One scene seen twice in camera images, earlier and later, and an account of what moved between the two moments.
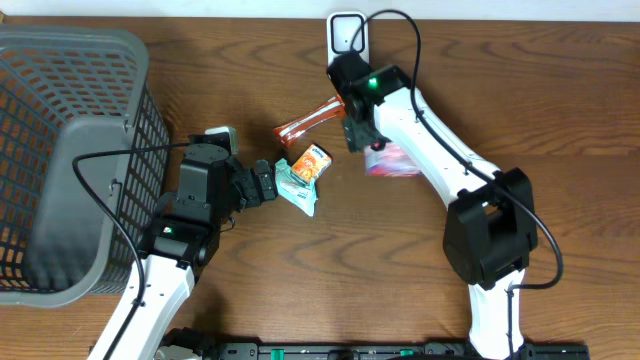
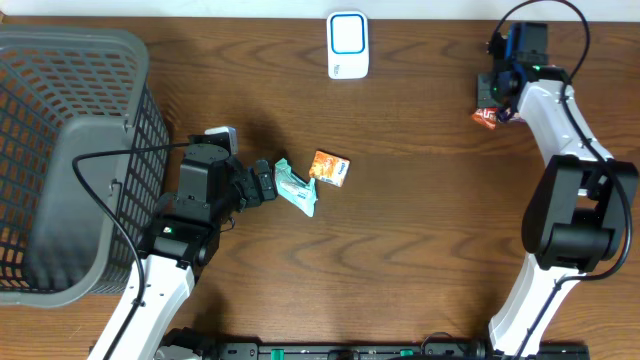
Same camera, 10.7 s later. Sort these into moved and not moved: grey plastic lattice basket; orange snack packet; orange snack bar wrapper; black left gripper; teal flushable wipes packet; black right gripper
Moved: orange snack bar wrapper; orange snack packet; black right gripper
Not moved: teal flushable wipes packet; black left gripper; grey plastic lattice basket
